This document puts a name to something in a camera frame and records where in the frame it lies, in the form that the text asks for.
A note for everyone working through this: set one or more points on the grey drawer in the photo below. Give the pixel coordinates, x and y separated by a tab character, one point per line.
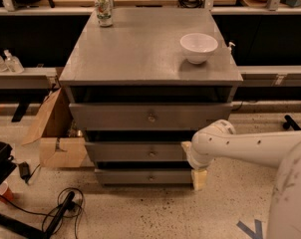
147	116
135	151
148	176

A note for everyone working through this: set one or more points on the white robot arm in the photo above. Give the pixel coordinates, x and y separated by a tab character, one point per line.
281	150

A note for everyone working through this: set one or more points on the grey drawer cabinet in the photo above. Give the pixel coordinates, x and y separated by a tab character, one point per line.
138	60

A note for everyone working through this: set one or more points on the grey bottom drawer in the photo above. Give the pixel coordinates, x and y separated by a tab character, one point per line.
148	176

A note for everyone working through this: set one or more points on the grey top drawer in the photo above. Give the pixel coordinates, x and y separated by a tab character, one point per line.
147	116

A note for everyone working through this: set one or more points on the white bowl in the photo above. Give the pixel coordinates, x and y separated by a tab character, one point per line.
198	47

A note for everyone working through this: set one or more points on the white pump bottle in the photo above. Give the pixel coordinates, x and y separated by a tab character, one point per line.
231	47

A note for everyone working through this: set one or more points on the brown cardboard box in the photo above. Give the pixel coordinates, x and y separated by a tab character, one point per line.
51	127

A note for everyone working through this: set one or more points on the green white drink can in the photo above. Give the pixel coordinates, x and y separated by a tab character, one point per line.
104	13

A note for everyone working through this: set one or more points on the black power adapter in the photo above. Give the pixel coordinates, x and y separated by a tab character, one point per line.
24	170

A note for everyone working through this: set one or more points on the black bin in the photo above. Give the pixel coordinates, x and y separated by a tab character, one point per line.
6	161

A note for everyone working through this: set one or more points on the red plastic cup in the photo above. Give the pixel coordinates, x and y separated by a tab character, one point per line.
6	194

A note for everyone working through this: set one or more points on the black stand leg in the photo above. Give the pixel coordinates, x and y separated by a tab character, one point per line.
40	225

